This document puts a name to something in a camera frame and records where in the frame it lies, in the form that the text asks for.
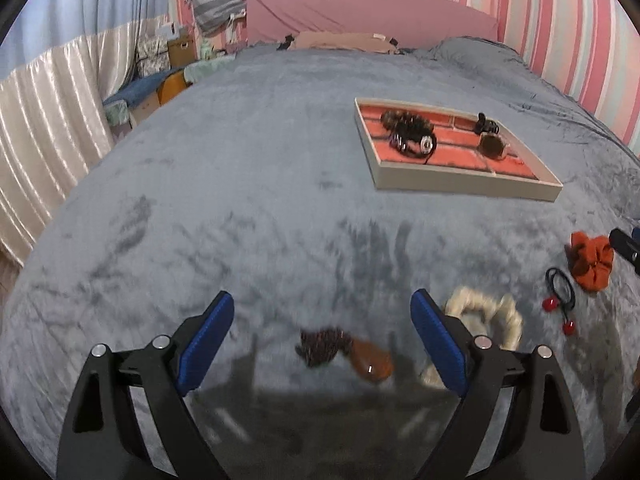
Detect blue cushion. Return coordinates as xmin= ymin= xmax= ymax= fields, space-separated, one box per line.
xmin=102 ymin=67 xmax=187 ymax=108

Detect red lined jewelry tray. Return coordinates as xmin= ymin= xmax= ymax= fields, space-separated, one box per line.
xmin=354 ymin=97 xmax=564 ymax=203

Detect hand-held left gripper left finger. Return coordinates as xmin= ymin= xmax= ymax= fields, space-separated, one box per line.
xmin=57 ymin=291 xmax=235 ymax=480

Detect blue and white curtain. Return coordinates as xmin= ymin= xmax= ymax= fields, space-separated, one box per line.
xmin=0 ymin=0 xmax=177 ymax=266

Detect cream scrunchie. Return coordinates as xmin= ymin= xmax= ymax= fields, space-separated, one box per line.
xmin=419 ymin=286 xmax=524 ymax=391

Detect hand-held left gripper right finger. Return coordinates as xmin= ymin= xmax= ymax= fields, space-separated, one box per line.
xmin=410 ymin=289 xmax=586 ymax=480

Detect beige pillow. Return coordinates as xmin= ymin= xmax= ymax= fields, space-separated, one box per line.
xmin=286 ymin=31 xmax=401 ymax=56

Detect black leather cord bracelet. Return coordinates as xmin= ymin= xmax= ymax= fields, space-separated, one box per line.
xmin=390 ymin=132 xmax=432 ymax=164

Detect orange scrunchie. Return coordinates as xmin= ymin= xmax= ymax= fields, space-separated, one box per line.
xmin=565 ymin=231 xmax=615 ymax=294

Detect wooden pendant with dark cord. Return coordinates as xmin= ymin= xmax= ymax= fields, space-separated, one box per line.
xmin=295 ymin=326 xmax=396 ymax=384

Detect floral cloth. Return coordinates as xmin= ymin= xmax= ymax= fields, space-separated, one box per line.
xmin=182 ymin=55 xmax=237 ymax=86

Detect orange wooden chair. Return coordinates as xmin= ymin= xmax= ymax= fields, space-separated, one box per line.
xmin=156 ymin=70 xmax=192 ymax=107

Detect brown wooden bead bracelet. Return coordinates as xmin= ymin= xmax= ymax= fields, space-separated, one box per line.
xmin=381 ymin=109 xmax=426 ymax=136

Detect grey plush blanket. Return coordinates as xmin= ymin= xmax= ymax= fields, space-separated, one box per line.
xmin=0 ymin=36 xmax=640 ymax=480

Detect brown cardboard box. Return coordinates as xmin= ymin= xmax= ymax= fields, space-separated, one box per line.
xmin=167 ymin=35 xmax=195 ymax=68

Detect pink headboard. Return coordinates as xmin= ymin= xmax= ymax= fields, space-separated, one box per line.
xmin=246 ymin=0 xmax=499 ymax=52

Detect black hair ties red beads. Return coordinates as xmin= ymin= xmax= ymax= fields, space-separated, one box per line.
xmin=542 ymin=267 xmax=577 ymax=337

